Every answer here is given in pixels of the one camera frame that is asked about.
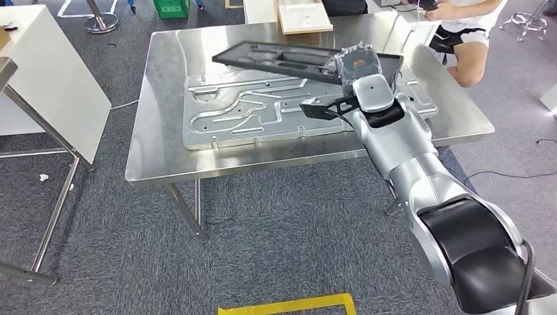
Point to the long black plastic car part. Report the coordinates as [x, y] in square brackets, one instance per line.
[243, 54]

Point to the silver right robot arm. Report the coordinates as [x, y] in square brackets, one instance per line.
[409, 165]

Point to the stainless steel workbench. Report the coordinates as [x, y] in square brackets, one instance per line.
[165, 152]

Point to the stamped silver metal panel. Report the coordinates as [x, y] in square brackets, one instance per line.
[226, 130]

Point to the pale wooden box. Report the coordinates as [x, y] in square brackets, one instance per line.
[304, 17]

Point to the black bag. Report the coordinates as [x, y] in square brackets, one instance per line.
[343, 6]

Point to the white desk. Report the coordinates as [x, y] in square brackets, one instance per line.
[409, 30]
[56, 78]

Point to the green plastic crate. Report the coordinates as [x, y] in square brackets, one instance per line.
[172, 8]

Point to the person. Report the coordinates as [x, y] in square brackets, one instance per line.
[470, 56]

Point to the chrome stanchion base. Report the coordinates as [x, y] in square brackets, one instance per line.
[102, 24]

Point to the white paper scrap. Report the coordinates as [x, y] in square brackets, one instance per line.
[43, 177]

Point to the white cabinet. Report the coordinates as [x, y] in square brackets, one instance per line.
[549, 100]

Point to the chrome chair base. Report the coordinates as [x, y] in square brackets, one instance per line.
[522, 21]

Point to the brown cardboard box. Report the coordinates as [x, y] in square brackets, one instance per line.
[3, 39]

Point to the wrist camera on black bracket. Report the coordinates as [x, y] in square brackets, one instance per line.
[315, 111]

